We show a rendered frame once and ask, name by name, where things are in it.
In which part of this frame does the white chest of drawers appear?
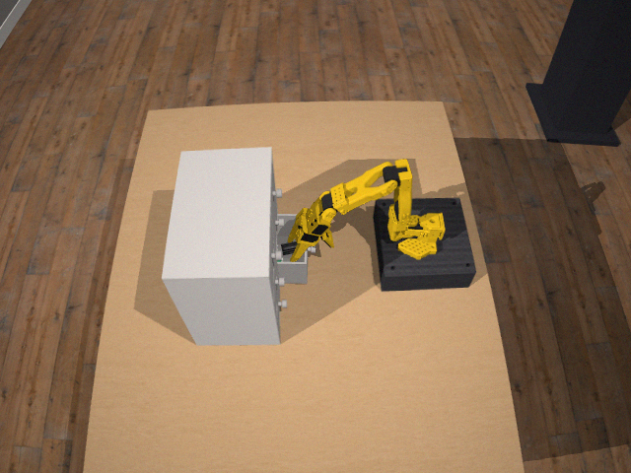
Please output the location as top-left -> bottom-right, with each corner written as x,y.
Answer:
162,147 -> 280,346

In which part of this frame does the white eraser with black printed sleeve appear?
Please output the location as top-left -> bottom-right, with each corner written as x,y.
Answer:
277,241 -> 297,255

